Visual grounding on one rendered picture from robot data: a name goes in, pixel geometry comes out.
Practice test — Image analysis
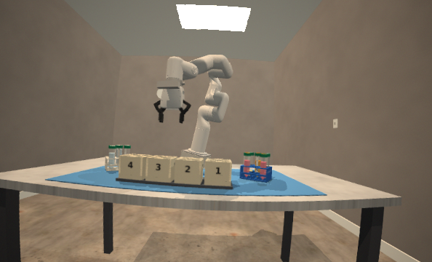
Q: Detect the beige tube rack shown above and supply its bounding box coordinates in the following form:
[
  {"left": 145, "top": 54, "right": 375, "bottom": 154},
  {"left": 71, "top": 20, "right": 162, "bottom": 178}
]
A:
[{"left": 105, "top": 156, "right": 119, "bottom": 171}]

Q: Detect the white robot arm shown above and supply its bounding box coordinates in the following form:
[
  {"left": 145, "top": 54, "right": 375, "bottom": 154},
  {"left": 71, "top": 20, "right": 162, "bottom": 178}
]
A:
[{"left": 157, "top": 55, "right": 233, "bottom": 155}]

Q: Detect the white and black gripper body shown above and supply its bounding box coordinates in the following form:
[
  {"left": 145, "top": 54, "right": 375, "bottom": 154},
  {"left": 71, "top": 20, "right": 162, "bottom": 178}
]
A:
[{"left": 160, "top": 86, "right": 185, "bottom": 110}]

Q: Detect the blue bench mat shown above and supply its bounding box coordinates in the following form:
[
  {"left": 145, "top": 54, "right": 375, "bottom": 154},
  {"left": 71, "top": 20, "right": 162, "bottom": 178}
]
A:
[{"left": 45, "top": 166, "right": 327, "bottom": 197}]

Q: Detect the beige bucket adapter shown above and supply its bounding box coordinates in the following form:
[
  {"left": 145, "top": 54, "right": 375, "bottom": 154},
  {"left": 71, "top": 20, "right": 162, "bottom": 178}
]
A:
[
  {"left": 204, "top": 159, "right": 232, "bottom": 186},
  {"left": 174, "top": 157, "right": 204, "bottom": 185},
  {"left": 145, "top": 156, "right": 177, "bottom": 183},
  {"left": 119, "top": 154, "right": 153, "bottom": 180}
]

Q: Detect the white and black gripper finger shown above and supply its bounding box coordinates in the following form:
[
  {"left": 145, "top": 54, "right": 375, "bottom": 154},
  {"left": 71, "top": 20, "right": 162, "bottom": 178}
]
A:
[
  {"left": 179, "top": 100, "right": 191, "bottom": 123},
  {"left": 154, "top": 100, "right": 166, "bottom": 123}
]

